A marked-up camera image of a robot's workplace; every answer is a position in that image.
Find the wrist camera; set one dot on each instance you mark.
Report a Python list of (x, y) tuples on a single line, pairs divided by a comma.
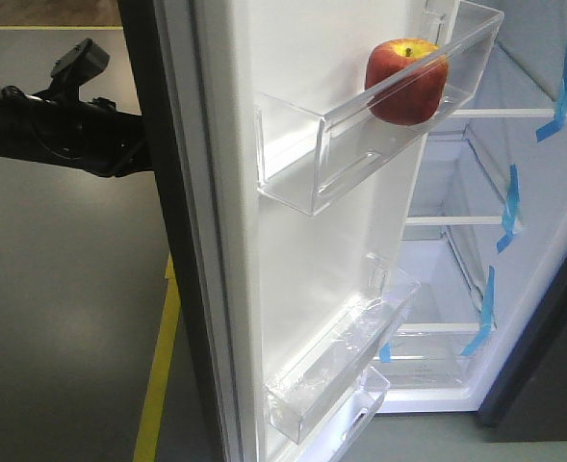
[(83, 62)]

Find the blue tape strip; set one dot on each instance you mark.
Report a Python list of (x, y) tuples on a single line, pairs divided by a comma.
[(560, 109), (385, 354), (510, 211), (486, 319)]

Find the middle blue tape strip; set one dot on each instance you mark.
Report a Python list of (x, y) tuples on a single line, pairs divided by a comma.
[(510, 211)]

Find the clear crisper drawer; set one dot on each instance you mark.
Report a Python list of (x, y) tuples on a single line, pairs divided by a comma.
[(427, 360)]

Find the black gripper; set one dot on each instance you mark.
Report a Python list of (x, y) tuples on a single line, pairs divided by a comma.
[(93, 136)]

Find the fridge door with white liner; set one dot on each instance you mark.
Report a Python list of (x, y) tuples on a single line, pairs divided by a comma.
[(258, 279)]

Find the upper clear door bin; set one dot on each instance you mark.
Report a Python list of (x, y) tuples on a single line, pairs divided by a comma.
[(316, 136)]

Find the left blue tape strip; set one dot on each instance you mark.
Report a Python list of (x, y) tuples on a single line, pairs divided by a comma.
[(385, 354)]

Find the clear door bin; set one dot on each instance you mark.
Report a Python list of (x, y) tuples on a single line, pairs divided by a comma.
[(336, 433), (304, 390), (316, 136)]

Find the lower clear door bin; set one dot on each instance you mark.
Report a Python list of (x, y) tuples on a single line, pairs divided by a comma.
[(336, 433)]

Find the dark closed fridge section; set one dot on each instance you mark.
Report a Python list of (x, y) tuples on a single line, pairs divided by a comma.
[(528, 400)]

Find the red yellow apple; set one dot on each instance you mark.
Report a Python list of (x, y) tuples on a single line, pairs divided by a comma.
[(413, 99)]

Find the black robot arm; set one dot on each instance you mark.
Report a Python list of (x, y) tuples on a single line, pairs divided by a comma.
[(13, 136)]

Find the open white fridge interior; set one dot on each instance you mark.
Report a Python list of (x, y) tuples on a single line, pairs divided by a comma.
[(456, 212)]

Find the middle clear door bin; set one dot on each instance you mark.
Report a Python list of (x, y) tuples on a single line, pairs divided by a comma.
[(304, 390)]

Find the lower blue tape strip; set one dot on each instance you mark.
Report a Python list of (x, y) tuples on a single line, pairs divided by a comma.
[(486, 319)]

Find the top blue tape strip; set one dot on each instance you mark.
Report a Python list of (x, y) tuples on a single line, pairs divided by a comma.
[(560, 109)]

